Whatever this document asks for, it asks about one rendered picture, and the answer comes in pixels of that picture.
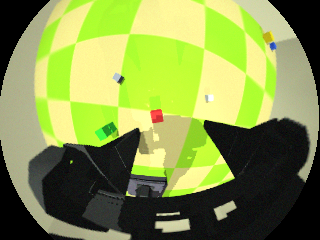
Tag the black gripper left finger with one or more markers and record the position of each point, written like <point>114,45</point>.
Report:
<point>113,160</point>

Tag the red block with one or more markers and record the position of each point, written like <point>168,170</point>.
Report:
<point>156,116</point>

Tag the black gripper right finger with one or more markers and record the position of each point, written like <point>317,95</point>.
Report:
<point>237,144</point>

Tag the yellow block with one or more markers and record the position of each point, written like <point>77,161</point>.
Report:
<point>268,37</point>

